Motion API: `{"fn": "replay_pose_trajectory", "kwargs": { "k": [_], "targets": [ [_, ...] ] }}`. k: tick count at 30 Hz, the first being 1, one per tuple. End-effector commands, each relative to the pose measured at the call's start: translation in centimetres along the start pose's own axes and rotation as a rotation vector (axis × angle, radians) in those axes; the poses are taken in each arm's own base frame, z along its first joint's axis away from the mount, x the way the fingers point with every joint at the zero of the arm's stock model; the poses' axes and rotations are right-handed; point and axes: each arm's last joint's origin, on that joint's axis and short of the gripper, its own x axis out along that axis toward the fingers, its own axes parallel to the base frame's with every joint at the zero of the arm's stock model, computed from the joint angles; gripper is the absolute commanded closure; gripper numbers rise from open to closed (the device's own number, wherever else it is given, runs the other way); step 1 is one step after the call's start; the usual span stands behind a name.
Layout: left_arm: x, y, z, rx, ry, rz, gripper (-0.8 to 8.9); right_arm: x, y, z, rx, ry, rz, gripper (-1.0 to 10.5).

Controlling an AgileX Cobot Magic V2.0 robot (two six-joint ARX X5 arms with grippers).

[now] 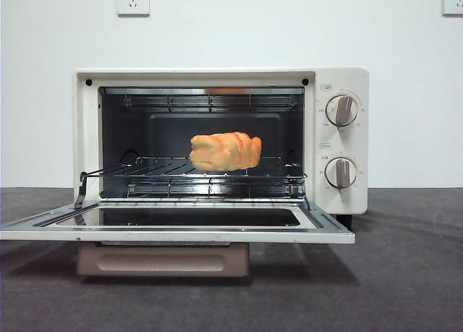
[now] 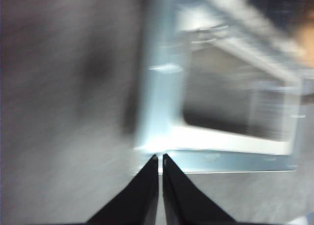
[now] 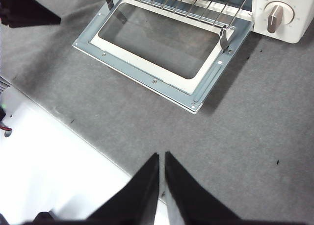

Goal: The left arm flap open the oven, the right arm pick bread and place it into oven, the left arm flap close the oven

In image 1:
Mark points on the beige oven temperature knob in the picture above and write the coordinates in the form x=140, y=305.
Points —
x=341, y=110

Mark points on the cream Toshiba toaster oven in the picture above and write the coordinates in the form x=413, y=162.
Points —
x=340, y=140

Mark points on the golden bread loaf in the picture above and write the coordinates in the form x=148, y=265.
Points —
x=226, y=151

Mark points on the beige oven timer knob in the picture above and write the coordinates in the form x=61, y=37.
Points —
x=340, y=172

